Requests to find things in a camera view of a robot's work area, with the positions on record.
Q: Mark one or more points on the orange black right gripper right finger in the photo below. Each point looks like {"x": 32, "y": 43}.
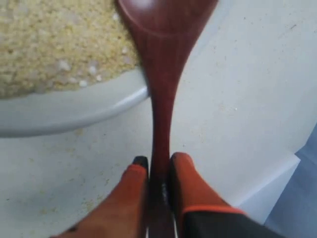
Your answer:
{"x": 201, "y": 213}

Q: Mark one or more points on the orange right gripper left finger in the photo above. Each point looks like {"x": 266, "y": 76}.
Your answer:
{"x": 122, "y": 214}

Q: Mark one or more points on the dark red wooden spoon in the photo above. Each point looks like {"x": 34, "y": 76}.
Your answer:
{"x": 164, "y": 33}

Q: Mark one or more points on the yellow cooked grain porridge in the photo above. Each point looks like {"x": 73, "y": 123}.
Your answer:
{"x": 54, "y": 45}

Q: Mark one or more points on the white backdrop cloth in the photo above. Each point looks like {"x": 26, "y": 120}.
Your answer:
{"x": 280, "y": 190}

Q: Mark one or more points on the white ceramic bowl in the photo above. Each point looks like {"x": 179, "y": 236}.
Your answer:
{"x": 56, "y": 112}

